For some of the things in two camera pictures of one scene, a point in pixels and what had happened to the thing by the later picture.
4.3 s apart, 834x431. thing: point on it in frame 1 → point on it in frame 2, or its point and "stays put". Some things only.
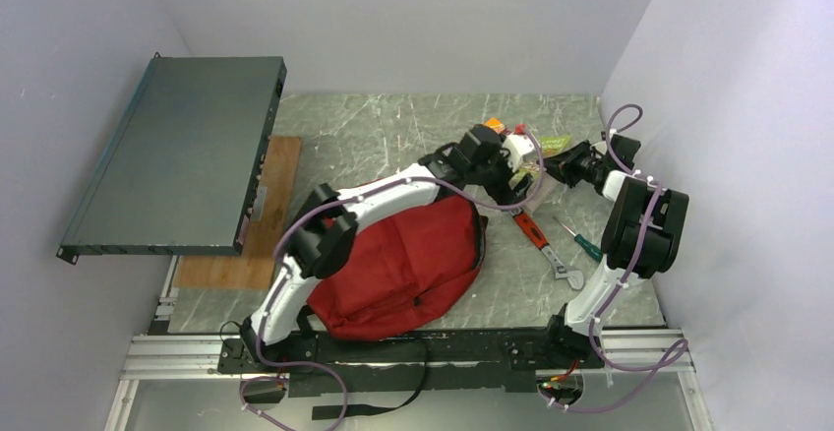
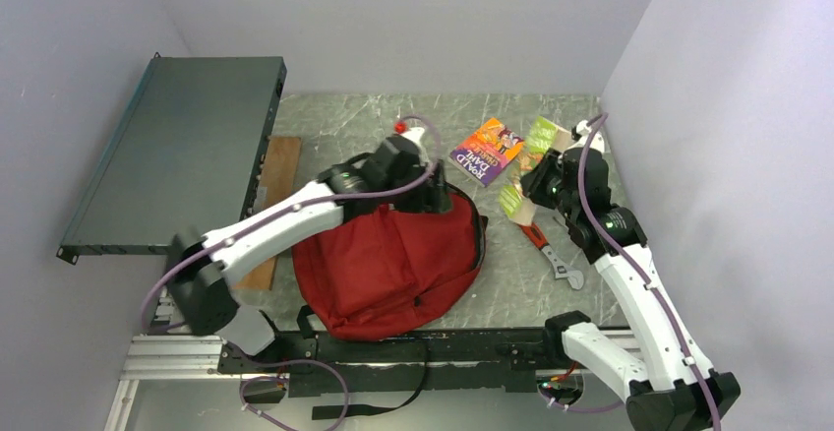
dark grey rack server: (185, 169) stays put
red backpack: (407, 273) stays put
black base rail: (407, 363) stays put
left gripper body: (495, 175) → (422, 199)
